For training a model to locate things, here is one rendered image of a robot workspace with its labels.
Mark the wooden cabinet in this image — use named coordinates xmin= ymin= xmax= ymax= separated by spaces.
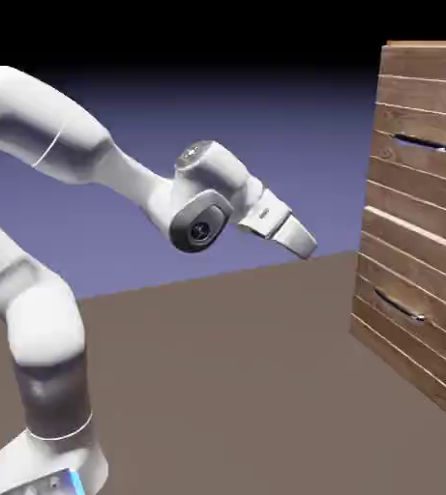
xmin=348 ymin=39 xmax=446 ymax=421

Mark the wooden drawer front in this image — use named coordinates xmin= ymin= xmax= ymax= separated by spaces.
xmin=363 ymin=73 xmax=446 ymax=249
xmin=348 ymin=206 xmax=446 ymax=418

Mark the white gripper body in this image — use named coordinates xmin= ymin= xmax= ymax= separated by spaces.
xmin=273 ymin=215 xmax=319 ymax=260

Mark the curved metal handle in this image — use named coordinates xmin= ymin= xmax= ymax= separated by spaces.
xmin=393 ymin=132 xmax=446 ymax=153
xmin=372 ymin=287 xmax=427 ymax=323

